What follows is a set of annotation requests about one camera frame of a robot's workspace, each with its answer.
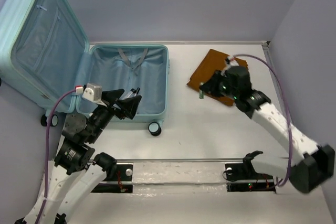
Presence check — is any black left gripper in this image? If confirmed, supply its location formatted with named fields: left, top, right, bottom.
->
left=88, top=88, right=143, bottom=142

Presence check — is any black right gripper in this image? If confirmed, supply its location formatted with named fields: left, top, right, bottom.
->
left=201, top=70, right=241, bottom=101

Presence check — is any clear bottle with black cap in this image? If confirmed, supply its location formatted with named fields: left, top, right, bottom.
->
left=121, top=88, right=140, bottom=100

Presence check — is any brown cloth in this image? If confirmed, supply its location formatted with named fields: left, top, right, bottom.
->
left=186, top=49, right=248, bottom=107

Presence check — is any light blue hard-shell suitcase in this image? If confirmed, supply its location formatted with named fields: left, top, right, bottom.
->
left=1, top=0, right=170, bottom=136

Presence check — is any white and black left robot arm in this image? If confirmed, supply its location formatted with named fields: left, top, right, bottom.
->
left=16, top=83, right=142, bottom=223

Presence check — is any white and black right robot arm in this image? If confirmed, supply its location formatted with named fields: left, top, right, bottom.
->
left=199, top=66, right=335, bottom=194

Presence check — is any small green object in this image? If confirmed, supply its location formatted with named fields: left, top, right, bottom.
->
left=199, top=82, right=204, bottom=99

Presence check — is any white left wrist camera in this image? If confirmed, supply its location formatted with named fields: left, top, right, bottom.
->
left=75, top=83, right=108, bottom=107

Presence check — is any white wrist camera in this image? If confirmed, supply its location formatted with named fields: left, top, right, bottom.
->
left=223, top=56, right=239, bottom=72
left=75, top=83, right=108, bottom=107

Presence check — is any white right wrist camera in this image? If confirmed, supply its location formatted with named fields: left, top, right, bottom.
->
left=223, top=56, right=239, bottom=72

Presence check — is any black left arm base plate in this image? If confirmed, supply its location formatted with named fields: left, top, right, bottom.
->
left=92, top=163, right=133, bottom=194

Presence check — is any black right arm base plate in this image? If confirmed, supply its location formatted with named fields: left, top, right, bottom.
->
left=222, top=163, right=276, bottom=193

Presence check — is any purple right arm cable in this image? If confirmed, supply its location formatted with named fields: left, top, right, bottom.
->
left=232, top=54, right=293, bottom=187

